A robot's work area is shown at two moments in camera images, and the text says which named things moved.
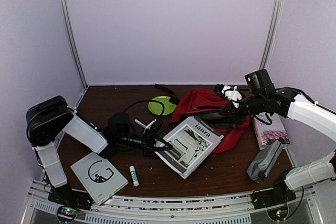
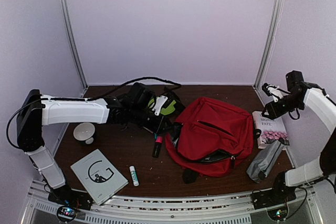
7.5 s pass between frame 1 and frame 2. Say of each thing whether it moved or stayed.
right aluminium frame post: stayed
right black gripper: moved
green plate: stayed
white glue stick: stayed
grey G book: stayed
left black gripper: moved
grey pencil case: stayed
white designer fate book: stayed
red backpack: moved
